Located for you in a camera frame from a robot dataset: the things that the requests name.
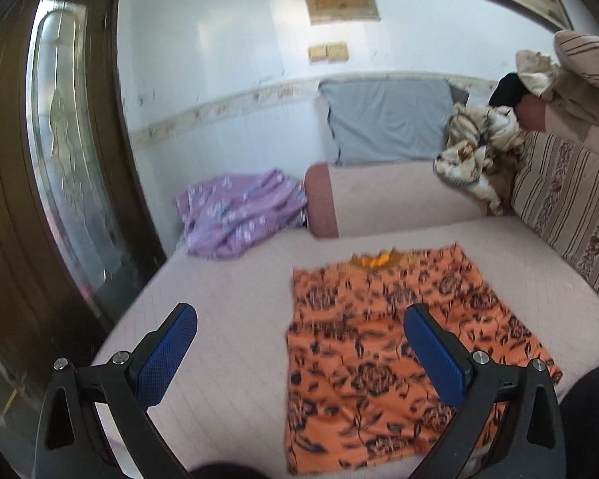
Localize pink striped pillow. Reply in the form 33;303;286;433
539;30;599;143

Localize striped floral sofa backrest cushion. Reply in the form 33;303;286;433
510;130;599;316

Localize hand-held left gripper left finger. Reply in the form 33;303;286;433
34;302;199;479

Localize person's dark trouser leg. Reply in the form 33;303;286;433
559;366;599;479

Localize purple floral cloth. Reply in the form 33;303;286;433
175;170;309;260

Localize black cloth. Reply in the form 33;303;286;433
489;73;531;109

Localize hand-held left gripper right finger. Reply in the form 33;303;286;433
403;302;566;479

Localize grey pillow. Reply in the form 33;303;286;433
318;79;457;166

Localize brown door with glass panel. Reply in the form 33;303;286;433
0;0;168;400

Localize orange floral small garment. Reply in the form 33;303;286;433
284;242;564;476

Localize beige crumpled cloth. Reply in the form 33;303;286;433
516;50;562;97

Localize tan and white fur blanket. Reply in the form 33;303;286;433
433;103;527;216

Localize yellowed wall poster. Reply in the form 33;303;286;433
300;0;381;26

